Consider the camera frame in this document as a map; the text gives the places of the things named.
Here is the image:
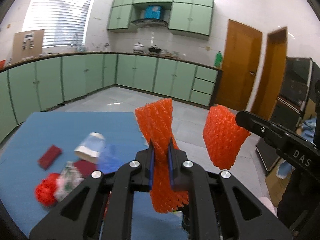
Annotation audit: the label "orange foam fruit net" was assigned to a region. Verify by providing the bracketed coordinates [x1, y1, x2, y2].
[202, 105, 251, 170]

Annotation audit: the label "green white paper carton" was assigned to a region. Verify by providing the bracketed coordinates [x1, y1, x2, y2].
[54, 161, 84, 202]

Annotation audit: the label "red paper cup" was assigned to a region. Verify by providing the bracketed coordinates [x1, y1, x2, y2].
[35, 173, 60, 207]

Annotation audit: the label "green lower kitchen cabinets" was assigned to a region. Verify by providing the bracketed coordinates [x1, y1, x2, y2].
[1, 52, 222, 139]

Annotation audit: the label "blue plastic bag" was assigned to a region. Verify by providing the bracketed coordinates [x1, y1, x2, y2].
[97, 144, 125, 174]

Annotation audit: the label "black cabinet with glass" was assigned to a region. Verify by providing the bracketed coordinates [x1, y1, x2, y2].
[254, 56, 320, 177]

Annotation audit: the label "white blue paper cup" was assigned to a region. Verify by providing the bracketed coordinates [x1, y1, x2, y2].
[74, 132, 105, 164]

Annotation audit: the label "green plastic bottle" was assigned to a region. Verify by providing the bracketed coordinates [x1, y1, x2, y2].
[214, 51, 223, 68]

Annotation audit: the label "brown wooden door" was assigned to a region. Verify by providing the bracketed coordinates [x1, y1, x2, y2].
[215, 20, 263, 111]

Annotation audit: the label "black wok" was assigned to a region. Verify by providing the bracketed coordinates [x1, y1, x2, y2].
[148, 46, 162, 55]

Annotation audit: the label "white cooking pot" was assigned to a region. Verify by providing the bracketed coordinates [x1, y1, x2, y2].
[133, 42, 145, 54]

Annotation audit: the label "dark red flat box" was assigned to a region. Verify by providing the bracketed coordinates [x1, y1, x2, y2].
[37, 145, 62, 170]

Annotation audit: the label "blue foam floor mat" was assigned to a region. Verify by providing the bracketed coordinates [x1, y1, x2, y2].
[0, 111, 188, 240]

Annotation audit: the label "range hood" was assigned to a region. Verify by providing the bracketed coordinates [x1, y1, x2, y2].
[131, 18, 168, 28]

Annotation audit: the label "chrome sink faucet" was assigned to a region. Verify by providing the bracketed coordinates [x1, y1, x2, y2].
[71, 33, 81, 47]

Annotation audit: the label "blue box above hood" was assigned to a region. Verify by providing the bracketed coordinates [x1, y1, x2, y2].
[144, 5, 163, 20]

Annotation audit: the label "brown cardboard box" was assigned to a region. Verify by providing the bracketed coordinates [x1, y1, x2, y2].
[12, 29, 44, 63]

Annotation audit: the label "white window blinds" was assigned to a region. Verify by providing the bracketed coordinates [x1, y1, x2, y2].
[22, 0, 93, 48]

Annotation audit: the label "orange plastic basin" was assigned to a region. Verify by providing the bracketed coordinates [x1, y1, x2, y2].
[0, 60, 5, 69]

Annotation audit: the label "green upper wall cabinets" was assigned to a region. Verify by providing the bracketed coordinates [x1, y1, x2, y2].
[107, 0, 214, 40]

